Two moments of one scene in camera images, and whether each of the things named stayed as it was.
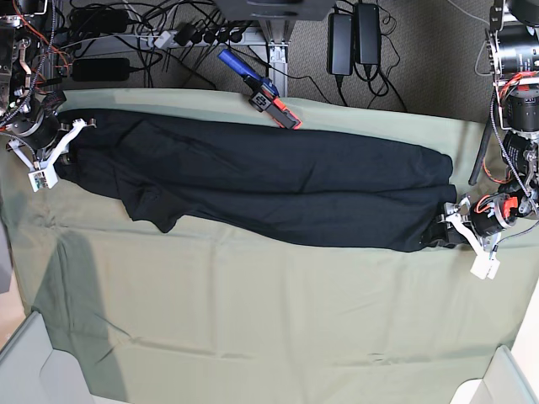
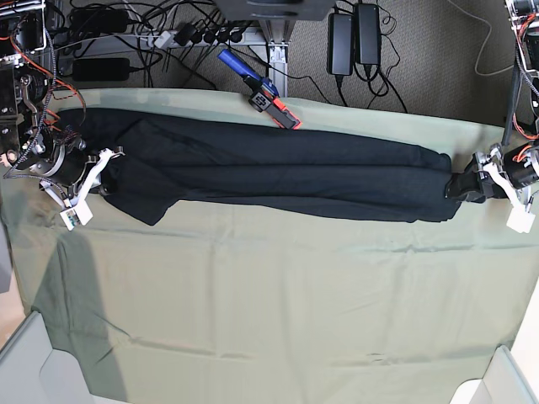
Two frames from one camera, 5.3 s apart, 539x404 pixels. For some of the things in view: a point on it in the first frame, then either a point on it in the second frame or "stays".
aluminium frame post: [277, 34] stays
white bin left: [33, 372] stays
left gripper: [40, 130] -> [67, 164]
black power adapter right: [339, 44] stays
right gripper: [489, 214] -> [520, 164]
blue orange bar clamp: [264, 97] stays
